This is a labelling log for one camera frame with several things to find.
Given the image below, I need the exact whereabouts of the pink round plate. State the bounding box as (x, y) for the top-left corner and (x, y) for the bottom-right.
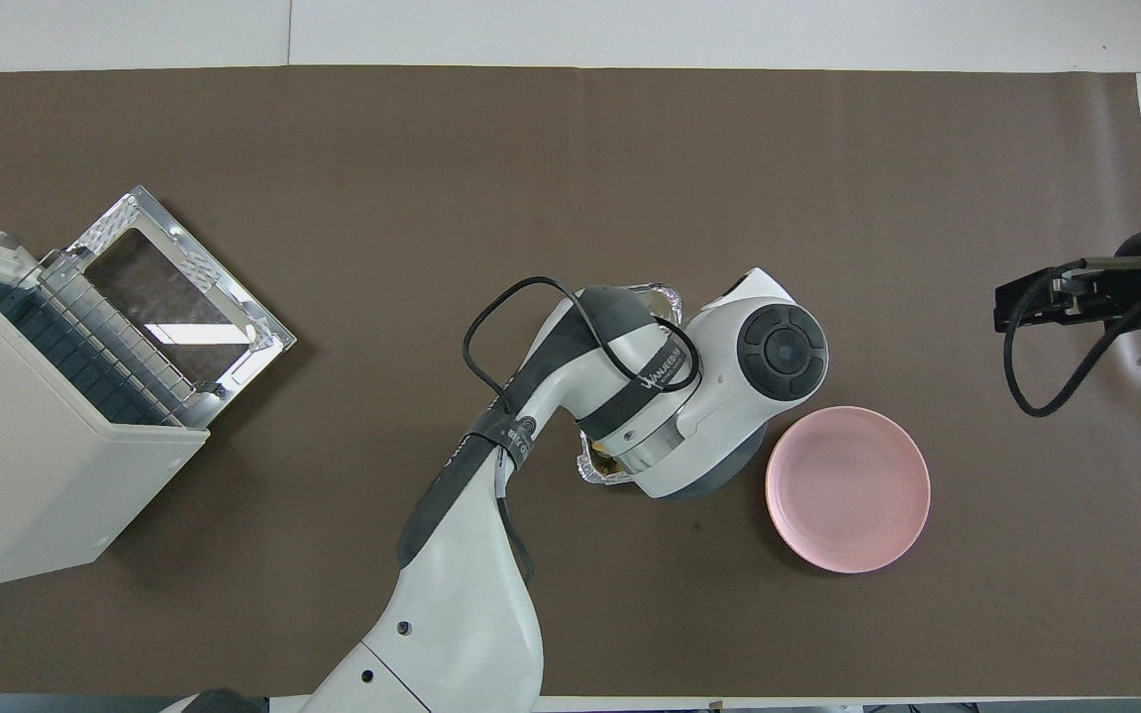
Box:
(765, 406), (932, 574)

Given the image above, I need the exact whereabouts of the brown paper table mat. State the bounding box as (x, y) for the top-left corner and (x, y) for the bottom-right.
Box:
(0, 65), (1141, 697)

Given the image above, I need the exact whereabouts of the aluminium foil tray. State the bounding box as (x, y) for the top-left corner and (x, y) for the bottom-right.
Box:
(575, 282), (685, 486)

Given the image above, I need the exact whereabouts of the white toaster oven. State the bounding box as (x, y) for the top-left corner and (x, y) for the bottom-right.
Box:
(0, 208), (210, 591)

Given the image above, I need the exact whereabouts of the oven wire rack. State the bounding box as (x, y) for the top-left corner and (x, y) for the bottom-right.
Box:
(36, 259), (225, 429)

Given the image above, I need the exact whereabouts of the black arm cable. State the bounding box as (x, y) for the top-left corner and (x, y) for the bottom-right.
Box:
(462, 276), (702, 585)
(1002, 259), (1141, 417)

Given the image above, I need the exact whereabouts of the glass oven door, metal frame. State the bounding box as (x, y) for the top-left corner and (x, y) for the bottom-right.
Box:
(68, 185), (297, 429)

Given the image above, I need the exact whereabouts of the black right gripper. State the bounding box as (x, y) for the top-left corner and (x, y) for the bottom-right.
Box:
(994, 255), (1141, 333)

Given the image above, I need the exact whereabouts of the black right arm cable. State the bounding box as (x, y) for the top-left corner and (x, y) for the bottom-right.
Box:
(1002, 259), (1141, 417)

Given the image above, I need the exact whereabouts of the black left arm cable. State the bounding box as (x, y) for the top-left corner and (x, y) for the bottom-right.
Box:
(462, 276), (702, 585)

